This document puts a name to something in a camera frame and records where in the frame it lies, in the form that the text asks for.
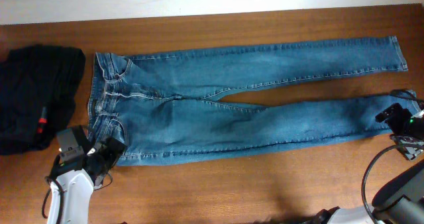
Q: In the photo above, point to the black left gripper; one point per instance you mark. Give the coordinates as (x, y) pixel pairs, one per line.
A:
(112, 154)

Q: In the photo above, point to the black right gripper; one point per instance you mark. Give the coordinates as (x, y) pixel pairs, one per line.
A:
(396, 124)

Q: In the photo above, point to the blue denim jeans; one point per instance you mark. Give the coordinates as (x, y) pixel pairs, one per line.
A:
(168, 107)

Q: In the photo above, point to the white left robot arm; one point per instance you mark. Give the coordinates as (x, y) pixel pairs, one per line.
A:
(77, 171)

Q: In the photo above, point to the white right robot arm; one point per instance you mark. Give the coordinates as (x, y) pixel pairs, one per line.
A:
(401, 199)

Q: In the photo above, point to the black fabric bag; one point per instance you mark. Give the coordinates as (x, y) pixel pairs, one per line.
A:
(38, 88)

